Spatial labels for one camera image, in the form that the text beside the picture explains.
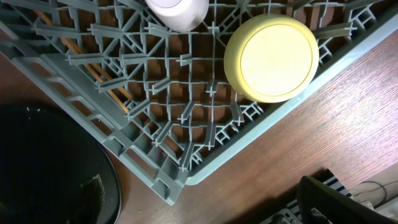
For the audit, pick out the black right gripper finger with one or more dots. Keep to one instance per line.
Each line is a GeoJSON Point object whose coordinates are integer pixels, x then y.
{"type": "Point", "coordinates": [318, 203]}

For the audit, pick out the yellow-green bowl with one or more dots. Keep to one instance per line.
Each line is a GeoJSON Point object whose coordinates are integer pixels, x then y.
{"type": "Point", "coordinates": [271, 58]}

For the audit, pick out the pink cup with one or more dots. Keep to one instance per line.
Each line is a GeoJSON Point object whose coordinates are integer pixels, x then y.
{"type": "Point", "coordinates": [180, 15]}

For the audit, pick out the grey dishwasher rack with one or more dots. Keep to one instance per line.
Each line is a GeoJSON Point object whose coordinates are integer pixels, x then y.
{"type": "Point", "coordinates": [185, 121]}

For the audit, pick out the round black serving tray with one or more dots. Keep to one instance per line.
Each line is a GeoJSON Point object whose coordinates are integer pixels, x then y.
{"type": "Point", "coordinates": [54, 171]}

